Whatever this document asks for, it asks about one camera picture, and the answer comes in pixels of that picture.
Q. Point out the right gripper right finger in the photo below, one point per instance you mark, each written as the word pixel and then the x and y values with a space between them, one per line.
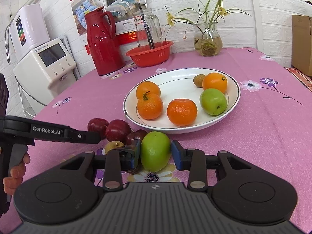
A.
pixel 196 162

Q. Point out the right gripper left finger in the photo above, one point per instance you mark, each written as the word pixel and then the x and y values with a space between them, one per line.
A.
pixel 116 161

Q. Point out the large green mango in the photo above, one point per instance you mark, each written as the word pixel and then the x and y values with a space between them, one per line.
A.
pixel 155 151

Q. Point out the large red plum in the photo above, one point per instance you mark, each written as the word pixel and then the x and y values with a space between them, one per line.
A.
pixel 98 125

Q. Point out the smooth orange mandarin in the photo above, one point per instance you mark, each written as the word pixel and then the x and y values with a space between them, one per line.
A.
pixel 182 112

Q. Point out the orange mandarin with leaf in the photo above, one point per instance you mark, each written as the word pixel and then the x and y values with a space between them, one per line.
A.
pixel 150 106

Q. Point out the small green apple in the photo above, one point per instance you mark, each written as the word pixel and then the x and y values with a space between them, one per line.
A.
pixel 213 101

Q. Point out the brown kiwi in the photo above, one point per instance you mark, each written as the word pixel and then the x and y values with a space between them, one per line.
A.
pixel 198 80

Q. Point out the person's left hand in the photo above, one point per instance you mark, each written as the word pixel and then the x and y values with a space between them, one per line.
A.
pixel 16 176

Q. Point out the yellow-brown kiwi on table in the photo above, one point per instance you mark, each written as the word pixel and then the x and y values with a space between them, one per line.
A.
pixel 112 145

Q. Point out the dark small plum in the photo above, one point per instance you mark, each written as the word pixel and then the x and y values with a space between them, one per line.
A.
pixel 138 135

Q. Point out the white water dispenser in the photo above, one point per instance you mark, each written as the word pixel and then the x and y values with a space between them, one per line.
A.
pixel 45 72

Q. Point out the orange in plate left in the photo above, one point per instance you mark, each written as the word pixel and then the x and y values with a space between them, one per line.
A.
pixel 147 86

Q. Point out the orange in plate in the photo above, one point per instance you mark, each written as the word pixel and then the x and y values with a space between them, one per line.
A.
pixel 216 81
pixel 147 86

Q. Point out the orange in plate right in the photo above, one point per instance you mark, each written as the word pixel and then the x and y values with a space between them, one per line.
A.
pixel 216 81

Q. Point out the pink floral tablecloth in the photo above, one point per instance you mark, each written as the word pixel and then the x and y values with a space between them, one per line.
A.
pixel 270 127

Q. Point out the red thermos jug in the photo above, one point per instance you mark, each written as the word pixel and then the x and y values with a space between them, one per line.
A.
pixel 103 47

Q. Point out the white water purifier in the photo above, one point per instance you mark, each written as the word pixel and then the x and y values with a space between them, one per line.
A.
pixel 28 30

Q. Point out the red plastic basket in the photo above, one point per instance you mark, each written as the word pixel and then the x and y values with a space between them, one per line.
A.
pixel 146 57

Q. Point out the glass vase with plant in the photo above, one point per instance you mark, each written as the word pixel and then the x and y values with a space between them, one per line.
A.
pixel 204 19

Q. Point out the black stirring stick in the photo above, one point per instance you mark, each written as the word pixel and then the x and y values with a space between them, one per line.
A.
pixel 146 27

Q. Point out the plaid cushion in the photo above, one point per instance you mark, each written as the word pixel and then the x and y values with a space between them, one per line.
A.
pixel 304 79

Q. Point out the clear glass pitcher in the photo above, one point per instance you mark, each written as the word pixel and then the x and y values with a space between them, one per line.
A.
pixel 154 26

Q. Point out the cardboard box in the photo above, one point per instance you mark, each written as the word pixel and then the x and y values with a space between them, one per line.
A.
pixel 301 45

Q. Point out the wall calendar poster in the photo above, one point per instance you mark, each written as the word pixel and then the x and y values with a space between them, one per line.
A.
pixel 123 14

